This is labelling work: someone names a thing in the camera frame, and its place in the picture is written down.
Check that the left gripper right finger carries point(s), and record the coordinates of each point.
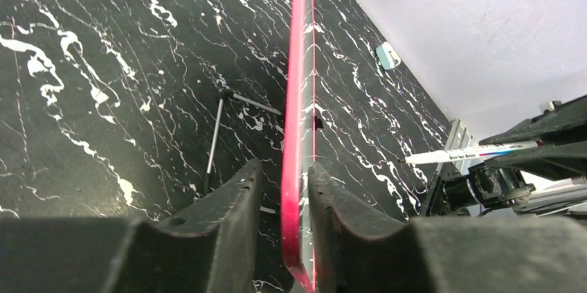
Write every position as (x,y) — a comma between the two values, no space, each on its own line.
(360,249)

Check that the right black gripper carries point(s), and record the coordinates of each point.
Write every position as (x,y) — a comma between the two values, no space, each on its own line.
(500,184)

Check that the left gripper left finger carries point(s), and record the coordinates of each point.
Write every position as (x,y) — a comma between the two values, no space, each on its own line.
(209,246)

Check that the white whiteboard marker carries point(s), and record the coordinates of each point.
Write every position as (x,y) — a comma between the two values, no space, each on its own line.
(469,153)

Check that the pink framed whiteboard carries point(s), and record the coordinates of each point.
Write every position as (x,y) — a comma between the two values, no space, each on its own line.
(299,151)

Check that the black whiteboard stand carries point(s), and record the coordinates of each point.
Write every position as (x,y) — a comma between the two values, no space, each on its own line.
(225,96)

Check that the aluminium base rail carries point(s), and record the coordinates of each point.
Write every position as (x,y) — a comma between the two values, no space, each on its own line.
(436,202)

